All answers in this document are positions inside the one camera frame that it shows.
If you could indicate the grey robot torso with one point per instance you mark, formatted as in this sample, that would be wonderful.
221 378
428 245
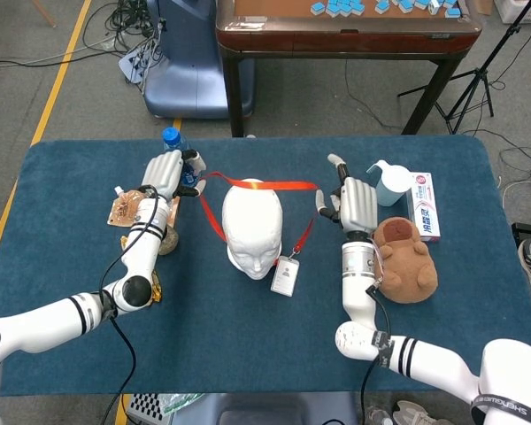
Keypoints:
265 411

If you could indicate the white chair with wooden legs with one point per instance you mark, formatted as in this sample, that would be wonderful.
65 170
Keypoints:
44 13

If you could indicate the brown capybara plush toy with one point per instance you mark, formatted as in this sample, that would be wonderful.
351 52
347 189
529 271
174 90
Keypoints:
407 265

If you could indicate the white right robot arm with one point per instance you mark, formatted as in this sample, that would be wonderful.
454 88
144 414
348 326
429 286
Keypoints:
358 274

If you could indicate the brown spout pouch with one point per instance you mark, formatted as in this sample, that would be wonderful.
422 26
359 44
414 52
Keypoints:
121 210

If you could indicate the white toothpaste box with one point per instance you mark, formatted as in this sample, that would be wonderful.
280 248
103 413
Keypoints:
425 212

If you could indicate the black tripod stand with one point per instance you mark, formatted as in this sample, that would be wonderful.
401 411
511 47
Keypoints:
482 71

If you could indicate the white printed box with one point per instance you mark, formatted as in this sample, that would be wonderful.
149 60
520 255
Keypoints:
522 11

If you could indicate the grey shoe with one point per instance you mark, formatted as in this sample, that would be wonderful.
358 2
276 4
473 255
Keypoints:
418 414
378 417

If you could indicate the blue capped water bottle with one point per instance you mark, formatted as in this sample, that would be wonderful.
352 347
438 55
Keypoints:
171 136

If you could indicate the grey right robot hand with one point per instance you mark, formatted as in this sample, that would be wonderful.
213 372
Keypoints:
360 203

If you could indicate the checkerboard calibration sheet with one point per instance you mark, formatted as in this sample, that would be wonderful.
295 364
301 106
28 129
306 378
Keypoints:
146 407

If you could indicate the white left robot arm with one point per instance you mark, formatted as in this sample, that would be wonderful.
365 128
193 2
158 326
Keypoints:
146 248

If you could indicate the white foam mannequin head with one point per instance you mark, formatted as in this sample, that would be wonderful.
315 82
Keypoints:
252 230

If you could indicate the brown mahjong table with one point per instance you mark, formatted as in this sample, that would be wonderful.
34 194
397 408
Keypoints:
336 42

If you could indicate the blue table cloth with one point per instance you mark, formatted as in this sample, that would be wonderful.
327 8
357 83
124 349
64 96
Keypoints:
230 336

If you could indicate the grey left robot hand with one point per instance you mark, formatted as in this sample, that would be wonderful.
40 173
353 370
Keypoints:
163 172

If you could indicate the blue machine housing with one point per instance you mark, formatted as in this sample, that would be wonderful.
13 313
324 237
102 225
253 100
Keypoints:
190 66

